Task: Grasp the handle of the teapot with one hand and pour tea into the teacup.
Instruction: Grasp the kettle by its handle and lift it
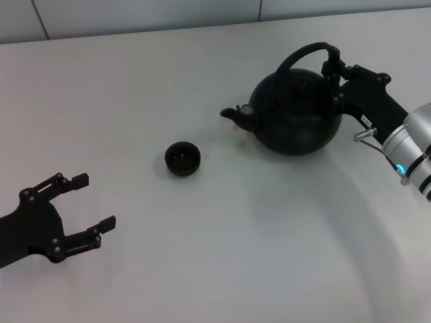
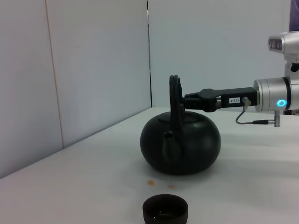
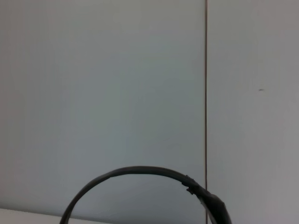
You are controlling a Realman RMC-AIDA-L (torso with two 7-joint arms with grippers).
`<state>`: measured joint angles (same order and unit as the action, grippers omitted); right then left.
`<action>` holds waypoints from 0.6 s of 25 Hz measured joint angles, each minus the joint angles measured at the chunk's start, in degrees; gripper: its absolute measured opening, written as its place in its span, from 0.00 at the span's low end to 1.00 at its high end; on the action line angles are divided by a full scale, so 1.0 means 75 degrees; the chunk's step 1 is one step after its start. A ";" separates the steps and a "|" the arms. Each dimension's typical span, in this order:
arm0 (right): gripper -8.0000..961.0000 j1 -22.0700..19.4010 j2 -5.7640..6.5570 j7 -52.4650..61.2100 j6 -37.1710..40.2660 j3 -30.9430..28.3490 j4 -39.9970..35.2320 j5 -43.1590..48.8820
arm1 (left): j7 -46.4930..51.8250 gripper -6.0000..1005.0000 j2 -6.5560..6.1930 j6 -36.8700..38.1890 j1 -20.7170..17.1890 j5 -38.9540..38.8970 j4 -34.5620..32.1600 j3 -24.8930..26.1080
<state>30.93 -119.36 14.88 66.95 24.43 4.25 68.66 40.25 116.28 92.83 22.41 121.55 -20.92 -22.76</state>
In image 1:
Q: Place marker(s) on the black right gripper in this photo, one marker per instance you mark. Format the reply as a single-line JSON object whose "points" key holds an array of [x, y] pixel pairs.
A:
{"points": [[367, 97]]}

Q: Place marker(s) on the dark brown teacup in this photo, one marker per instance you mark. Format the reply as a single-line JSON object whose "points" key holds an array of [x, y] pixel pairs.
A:
{"points": [[182, 166]]}

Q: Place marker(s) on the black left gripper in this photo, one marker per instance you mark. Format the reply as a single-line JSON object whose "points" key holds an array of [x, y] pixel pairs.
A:
{"points": [[33, 228]]}

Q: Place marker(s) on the black round teapot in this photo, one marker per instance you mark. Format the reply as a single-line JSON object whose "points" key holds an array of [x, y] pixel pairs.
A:
{"points": [[296, 124]]}

